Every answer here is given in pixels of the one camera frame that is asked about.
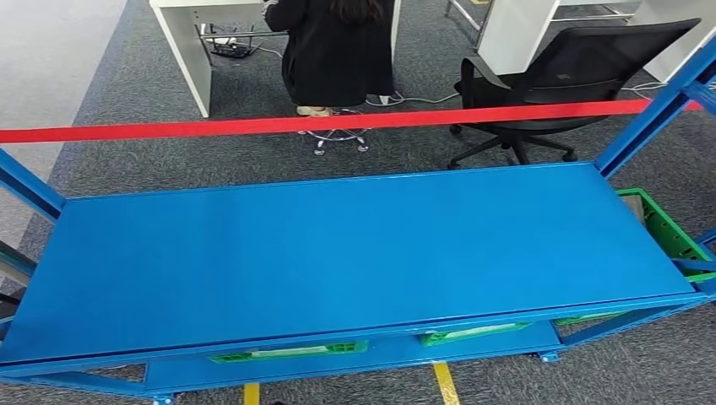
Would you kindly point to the white desk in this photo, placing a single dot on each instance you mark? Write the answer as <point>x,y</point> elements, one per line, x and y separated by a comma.
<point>514,33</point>
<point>184,50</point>

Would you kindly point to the chrome stool base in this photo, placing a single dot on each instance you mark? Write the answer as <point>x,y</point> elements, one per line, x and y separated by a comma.
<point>335,137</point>

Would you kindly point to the blue metal shelf rack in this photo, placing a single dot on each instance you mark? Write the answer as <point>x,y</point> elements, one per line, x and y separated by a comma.
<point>335,251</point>

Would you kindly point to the person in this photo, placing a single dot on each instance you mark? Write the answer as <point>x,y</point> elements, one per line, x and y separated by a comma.
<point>335,56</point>

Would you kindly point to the red barrier belt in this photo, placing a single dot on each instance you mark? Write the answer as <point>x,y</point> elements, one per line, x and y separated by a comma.
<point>224,127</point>

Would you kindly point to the black office chair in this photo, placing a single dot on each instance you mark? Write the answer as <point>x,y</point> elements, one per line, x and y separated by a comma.
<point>587,61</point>

